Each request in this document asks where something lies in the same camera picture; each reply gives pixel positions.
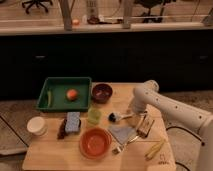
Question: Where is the grey blue cloth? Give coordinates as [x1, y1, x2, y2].
[108, 125, 136, 144]

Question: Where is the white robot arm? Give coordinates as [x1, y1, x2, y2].
[132, 80, 213, 171]

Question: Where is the silver metal fork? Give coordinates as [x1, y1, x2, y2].
[112, 135, 139, 155]

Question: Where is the dark maroon bowl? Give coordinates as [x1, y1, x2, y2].
[92, 83, 113, 104]

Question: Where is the red orange bowl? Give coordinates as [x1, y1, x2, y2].
[79, 127, 112, 159]

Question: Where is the black power cable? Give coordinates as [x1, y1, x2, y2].
[166, 125, 205, 171]

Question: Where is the blue sponge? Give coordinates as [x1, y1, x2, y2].
[65, 112, 80, 133]

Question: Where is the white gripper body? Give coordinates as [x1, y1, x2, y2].
[129, 97, 146, 115]

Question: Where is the white handled dish brush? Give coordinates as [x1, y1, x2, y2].
[108, 113, 132, 122]

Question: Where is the white round container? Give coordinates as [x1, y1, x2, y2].
[27, 116, 47, 136]

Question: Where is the light green plastic cup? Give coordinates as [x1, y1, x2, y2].
[87, 108, 101, 125]

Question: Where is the brown chocolate bar packet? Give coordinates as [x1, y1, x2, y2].
[137, 115, 155, 138]

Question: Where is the green plastic tray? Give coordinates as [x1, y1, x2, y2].
[36, 77, 92, 112]

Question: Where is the orange peach fruit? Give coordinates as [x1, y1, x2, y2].
[66, 89, 78, 101]

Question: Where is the black office chair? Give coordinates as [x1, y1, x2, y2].
[21, 0, 53, 14]

